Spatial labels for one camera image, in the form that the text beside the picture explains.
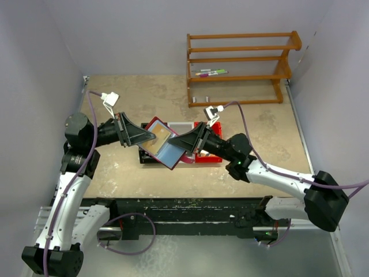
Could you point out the purple marker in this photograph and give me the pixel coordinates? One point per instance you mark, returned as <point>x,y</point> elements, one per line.
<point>213,73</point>

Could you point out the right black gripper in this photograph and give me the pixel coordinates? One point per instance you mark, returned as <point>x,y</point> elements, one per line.
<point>196,138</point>

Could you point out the green marker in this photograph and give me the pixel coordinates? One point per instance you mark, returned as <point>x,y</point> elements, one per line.
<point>210,70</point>

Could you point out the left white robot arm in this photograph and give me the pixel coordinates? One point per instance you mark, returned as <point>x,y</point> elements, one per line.
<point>59,249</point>

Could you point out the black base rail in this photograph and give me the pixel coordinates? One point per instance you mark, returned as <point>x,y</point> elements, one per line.
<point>249,213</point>

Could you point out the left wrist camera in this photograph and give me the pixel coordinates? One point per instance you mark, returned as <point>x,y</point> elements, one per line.
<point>109,101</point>

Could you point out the red leather card holder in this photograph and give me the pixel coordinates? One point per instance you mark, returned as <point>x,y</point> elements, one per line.
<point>169,155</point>

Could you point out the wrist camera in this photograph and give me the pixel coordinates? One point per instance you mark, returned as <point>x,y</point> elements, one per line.
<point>212,114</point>
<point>109,101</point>

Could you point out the aluminium frame rail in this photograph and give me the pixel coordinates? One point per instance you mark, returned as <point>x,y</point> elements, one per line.
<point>65,220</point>

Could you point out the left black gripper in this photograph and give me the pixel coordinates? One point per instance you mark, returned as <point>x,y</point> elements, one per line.
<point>131,133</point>

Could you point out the black plastic bin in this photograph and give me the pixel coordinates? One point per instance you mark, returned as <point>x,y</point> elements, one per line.
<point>145,157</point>

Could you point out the red plastic bin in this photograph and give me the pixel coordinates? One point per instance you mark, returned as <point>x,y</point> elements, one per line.
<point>217,129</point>

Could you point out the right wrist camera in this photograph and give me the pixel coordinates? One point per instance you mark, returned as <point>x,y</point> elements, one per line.
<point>212,114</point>

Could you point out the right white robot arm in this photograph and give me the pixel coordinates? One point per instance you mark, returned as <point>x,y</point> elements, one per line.
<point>320,199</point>

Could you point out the gold cards pile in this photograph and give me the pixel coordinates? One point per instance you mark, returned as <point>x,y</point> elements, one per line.
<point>205,154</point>

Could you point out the wooden rack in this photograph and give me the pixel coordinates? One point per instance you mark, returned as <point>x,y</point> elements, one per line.
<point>246,57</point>

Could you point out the white plastic bin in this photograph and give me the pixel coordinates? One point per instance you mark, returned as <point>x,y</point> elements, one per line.
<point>181,127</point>

